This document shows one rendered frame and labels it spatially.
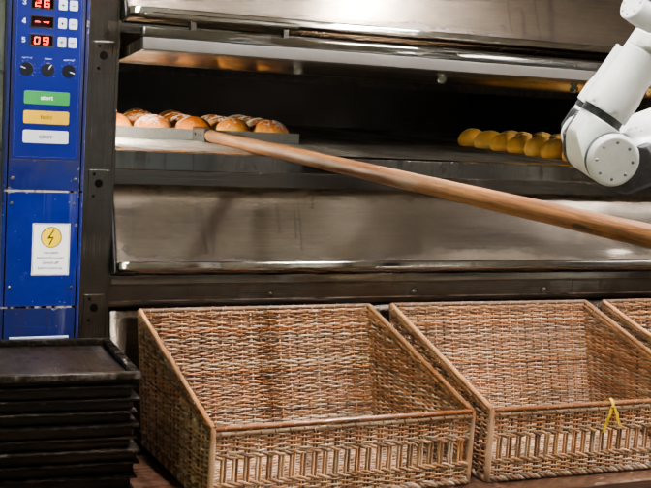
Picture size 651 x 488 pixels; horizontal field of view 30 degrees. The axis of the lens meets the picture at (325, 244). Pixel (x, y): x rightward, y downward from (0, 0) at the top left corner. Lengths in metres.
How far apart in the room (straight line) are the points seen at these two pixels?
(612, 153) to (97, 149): 1.14
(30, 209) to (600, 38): 1.42
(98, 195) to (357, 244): 0.61
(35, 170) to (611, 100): 1.18
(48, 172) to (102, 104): 0.18
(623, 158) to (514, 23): 1.15
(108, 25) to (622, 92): 1.13
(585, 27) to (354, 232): 0.77
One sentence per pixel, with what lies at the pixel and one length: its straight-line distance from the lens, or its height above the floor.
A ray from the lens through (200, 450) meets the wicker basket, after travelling 2.24.
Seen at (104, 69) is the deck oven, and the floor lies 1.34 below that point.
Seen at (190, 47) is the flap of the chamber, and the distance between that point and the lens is 2.42.
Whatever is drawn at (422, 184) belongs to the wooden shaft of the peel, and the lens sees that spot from 1.98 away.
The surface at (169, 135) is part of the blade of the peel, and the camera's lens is 3.04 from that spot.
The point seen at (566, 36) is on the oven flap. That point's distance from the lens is 2.99.
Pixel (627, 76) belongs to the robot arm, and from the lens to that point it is 1.83.
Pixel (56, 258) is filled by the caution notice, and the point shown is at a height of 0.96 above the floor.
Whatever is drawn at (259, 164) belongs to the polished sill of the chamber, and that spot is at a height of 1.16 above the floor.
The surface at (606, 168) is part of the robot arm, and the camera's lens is 1.81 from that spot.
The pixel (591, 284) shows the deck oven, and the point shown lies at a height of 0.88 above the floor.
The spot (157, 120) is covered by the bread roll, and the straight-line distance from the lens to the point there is 3.05.
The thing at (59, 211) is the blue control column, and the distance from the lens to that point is 2.49.
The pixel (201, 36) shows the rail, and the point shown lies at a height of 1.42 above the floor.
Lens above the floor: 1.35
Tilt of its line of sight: 8 degrees down
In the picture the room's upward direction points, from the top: 4 degrees clockwise
